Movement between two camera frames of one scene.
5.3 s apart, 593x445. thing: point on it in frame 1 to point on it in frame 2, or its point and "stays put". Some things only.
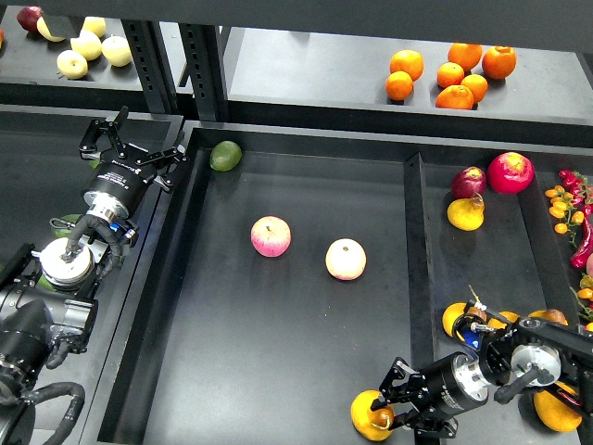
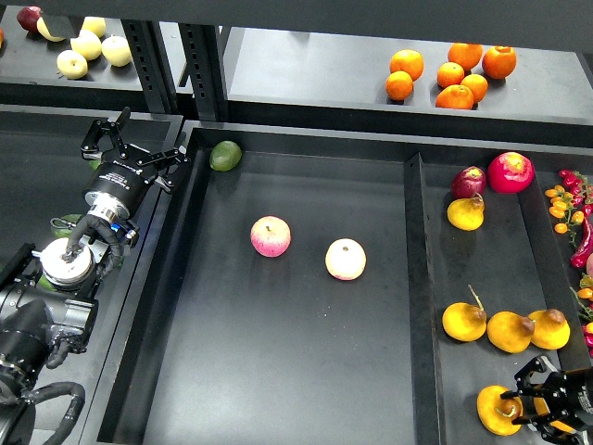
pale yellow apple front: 71,64 stays put
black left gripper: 116,186 stays put
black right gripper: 443,389 to 572,390
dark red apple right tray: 466,182 stays put
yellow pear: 372,425 to 495,413
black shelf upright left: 154,64 stays put
